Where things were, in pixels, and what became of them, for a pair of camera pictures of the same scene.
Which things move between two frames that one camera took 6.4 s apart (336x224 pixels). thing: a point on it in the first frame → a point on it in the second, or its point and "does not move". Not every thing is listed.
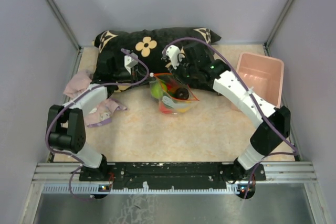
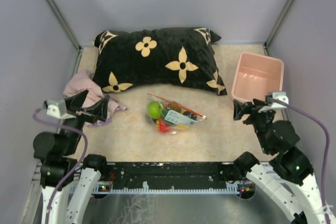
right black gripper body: (185, 72) → (260, 121)
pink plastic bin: (264, 77) does not move
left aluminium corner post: (57, 10) does not move
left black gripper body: (122, 74) → (77, 124)
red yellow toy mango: (172, 87) → (161, 126)
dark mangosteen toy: (182, 93) → (190, 115)
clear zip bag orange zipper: (173, 96) → (168, 118)
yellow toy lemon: (182, 109) → (181, 126)
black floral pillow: (124, 59) does not move
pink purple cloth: (100, 114) does not move
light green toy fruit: (157, 91) → (154, 110)
